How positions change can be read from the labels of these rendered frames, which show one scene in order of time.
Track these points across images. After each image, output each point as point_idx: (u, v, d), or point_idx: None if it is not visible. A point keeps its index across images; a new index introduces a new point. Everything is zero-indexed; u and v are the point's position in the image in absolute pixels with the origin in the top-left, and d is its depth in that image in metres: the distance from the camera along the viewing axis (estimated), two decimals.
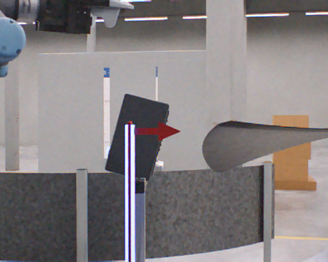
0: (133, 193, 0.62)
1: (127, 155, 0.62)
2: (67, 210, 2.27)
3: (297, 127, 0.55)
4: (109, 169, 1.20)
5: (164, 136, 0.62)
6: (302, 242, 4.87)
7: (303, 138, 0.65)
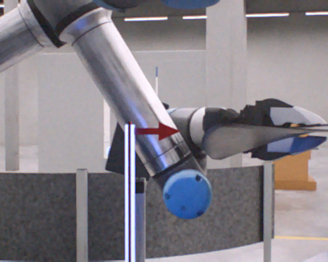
0: (133, 193, 0.62)
1: (127, 155, 0.62)
2: (67, 210, 2.27)
3: (298, 129, 0.55)
4: (109, 169, 1.20)
5: (164, 136, 0.62)
6: (302, 242, 4.87)
7: (303, 132, 0.65)
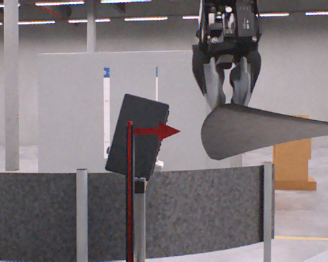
0: (133, 193, 0.62)
1: (127, 155, 0.62)
2: (67, 210, 2.27)
3: (297, 117, 0.55)
4: (109, 169, 1.20)
5: (164, 136, 0.62)
6: (302, 242, 4.87)
7: (302, 132, 0.65)
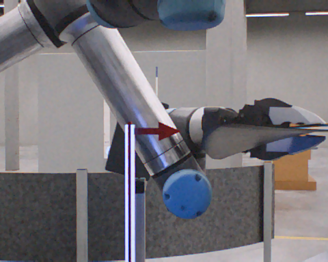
0: (133, 193, 0.62)
1: (127, 155, 0.62)
2: (67, 210, 2.27)
3: None
4: (109, 169, 1.20)
5: (164, 136, 0.62)
6: (302, 242, 4.87)
7: None
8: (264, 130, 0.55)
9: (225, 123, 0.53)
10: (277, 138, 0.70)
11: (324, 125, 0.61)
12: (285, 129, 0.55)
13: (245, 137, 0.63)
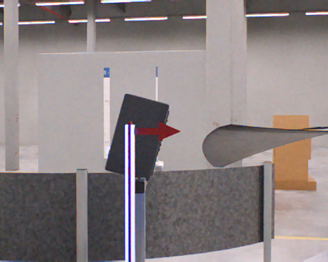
0: (133, 193, 0.62)
1: (127, 155, 0.62)
2: (67, 210, 2.27)
3: None
4: (109, 169, 1.20)
5: (164, 136, 0.62)
6: (302, 242, 4.87)
7: None
8: (263, 132, 0.55)
9: (225, 125, 0.53)
10: (278, 144, 0.70)
11: (324, 128, 0.61)
12: (284, 130, 0.55)
13: (246, 142, 0.63)
